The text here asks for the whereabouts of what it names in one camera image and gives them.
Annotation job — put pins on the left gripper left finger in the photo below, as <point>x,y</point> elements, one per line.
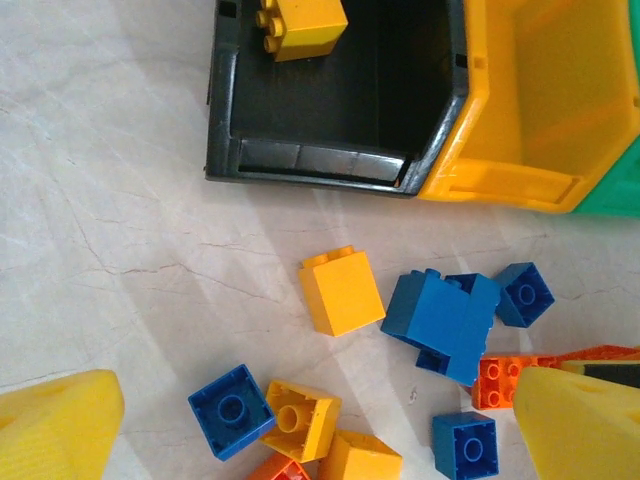
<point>55,430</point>

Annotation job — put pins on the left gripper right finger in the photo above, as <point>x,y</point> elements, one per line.
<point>585,435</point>

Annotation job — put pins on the blue square lego brick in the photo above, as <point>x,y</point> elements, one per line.
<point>430,315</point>
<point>525,295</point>
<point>230,410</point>
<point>465,445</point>

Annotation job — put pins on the yellow square lego brick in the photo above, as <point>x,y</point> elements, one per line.
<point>300,420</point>
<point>345,295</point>
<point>360,457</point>
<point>310,30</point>

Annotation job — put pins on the orange long lego brick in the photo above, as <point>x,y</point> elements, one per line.
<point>495,382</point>
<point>610,352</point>

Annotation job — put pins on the blue long lego brick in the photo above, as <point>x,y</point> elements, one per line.
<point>475,340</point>

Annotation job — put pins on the green plastic bin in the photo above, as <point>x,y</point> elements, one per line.
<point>620,195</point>

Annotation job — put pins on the yellow plastic bin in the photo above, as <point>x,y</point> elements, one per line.
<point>565,100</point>

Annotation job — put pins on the black plastic bin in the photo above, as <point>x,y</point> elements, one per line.
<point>325,115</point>

